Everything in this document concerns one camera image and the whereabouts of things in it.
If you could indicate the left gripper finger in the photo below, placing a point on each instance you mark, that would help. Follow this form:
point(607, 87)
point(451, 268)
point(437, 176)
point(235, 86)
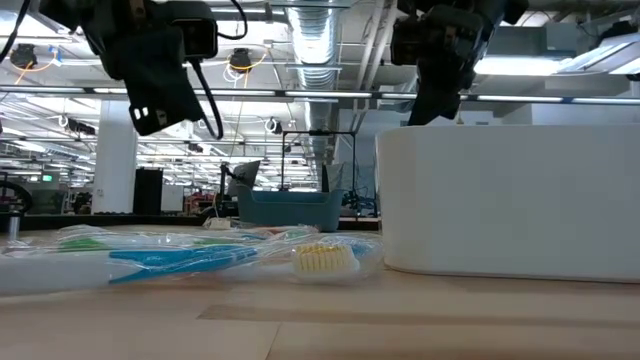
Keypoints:
point(165, 100)

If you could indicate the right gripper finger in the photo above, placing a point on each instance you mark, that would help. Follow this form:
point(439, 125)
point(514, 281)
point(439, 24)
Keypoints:
point(435, 107)

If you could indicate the white plastic bin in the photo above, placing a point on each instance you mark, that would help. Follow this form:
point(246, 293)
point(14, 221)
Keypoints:
point(500, 200)

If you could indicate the blue toothbrush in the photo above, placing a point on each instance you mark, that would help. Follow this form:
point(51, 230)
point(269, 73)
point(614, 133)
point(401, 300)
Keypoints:
point(190, 260)

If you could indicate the green toothbrush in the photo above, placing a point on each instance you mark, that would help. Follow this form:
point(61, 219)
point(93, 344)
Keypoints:
point(80, 244)

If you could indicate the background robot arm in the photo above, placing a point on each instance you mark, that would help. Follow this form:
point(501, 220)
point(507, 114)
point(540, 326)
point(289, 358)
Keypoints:
point(360, 204)

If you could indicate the white pillar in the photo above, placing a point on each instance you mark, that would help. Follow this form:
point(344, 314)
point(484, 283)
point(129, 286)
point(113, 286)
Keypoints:
point(115, 165)

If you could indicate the black cabinet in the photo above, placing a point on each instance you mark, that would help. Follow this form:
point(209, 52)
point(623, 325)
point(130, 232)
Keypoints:
point(147, 192)

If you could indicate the grey partition panel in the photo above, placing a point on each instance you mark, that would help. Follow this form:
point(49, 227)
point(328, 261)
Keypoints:
point(367, 175)

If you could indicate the background monitor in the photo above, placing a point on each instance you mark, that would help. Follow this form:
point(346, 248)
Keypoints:
point(247, 175)

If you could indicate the long ceiling light bar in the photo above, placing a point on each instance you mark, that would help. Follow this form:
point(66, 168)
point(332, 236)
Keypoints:
point(300, 94)

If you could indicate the teal plastic bin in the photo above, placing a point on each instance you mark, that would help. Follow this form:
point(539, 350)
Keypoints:
point(290, 212)

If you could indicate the silver metal can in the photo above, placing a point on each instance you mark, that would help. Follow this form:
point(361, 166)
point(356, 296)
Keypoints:
point(13, 226)

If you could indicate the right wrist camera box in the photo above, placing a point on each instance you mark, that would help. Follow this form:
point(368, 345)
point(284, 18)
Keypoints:
point(407, 42)

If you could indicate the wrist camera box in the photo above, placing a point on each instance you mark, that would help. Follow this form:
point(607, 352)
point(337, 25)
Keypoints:
point(195, 30)
point(407, 42)

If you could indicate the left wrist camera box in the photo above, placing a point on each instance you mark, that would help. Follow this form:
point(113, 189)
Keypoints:
point(195, 30)

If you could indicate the silver ventilation duct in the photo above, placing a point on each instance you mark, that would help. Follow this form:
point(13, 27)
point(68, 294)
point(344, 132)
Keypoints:
point(315, 50)

